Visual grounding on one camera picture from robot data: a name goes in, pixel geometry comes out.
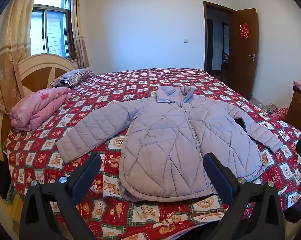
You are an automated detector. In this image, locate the wide beige patterned curtain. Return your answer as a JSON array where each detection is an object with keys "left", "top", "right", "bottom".
[{"left": 0, "top": 0, "right": 41, "bottom": 115}]

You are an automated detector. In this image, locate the dark cloth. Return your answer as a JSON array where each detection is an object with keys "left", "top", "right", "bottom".
[{"left": 0, "top": 159, "right": 13, "bottom": 200}]

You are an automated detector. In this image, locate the brown wooden cabinet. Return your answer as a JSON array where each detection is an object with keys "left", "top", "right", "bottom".
[{"left": 287, "top": 86, "right": 301, "bottom": 130}]

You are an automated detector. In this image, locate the folded pink floral quilt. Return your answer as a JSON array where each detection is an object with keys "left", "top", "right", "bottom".
[{"left": 9, "top": 87, "right": 72, "bottom": 132}]

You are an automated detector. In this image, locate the red paper door decoration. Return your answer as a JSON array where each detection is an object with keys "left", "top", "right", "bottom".
[{"left": 239, "top": 23, "right": 249, "bottom": 38}]

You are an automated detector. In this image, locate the dark wooden door frame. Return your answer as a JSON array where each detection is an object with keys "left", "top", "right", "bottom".
[{"left": 202, "top": 1, "right": 237, "bottom": 74}]

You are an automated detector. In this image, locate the narrow beige patterned curtain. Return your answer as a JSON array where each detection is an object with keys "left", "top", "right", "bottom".
[{"left": 70, "top": 0, "right": 90, "bottom": 68}]

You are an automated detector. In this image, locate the window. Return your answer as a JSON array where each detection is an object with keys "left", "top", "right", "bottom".
[{"left": 29, "top": 0, "right": 73, "bottom": 60}]

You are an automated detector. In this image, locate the pale quilted puffer jacket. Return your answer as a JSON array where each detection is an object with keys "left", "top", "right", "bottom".
[{"left": 55, "top": 85, "right": 283, "bottom": 203}]

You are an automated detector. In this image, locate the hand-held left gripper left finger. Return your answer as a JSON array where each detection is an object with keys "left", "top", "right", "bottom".
[{"left": 19, "top": 152, "right": 102, "bottom": 240}]

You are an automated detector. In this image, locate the brown wooden door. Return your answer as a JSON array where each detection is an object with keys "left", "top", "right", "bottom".
[{"left": 227, "top": 8, "right": 259, "bottom": 100}]

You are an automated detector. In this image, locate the bed with red patterned quilt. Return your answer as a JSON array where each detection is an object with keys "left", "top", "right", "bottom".
[{"left": 3, "top": 67, "right": 301, "bottom": 240}]

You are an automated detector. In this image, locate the heap of grey clothes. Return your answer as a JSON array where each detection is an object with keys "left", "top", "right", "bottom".
[{"left": 263, "top": 103, "right": 279, "bottom": 114}]

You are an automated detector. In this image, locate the yellow wooden nightstand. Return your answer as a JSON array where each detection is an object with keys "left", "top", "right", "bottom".
[{"left": 6, "top": 187, "right": 25, "bottom": 224}]

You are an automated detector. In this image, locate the striped pillow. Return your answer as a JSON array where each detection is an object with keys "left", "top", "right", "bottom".
[{"left": 50, "top": 68, "right": 94, "bottom": 87}]

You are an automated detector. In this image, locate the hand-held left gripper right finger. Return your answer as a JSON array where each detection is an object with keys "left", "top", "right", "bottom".
[{"left": 203, "top": 152, "right": 287, "bottom": 240}]

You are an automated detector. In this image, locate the red cloth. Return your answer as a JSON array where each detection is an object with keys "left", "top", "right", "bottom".
[{"left": 273, "top": 107, "right": 289, "bottom": 120}]

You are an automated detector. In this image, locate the cream and brown headboard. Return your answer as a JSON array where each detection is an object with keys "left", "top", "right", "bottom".
[{"left": 0, "top": 54, "right": 77, "bottom": 165}]

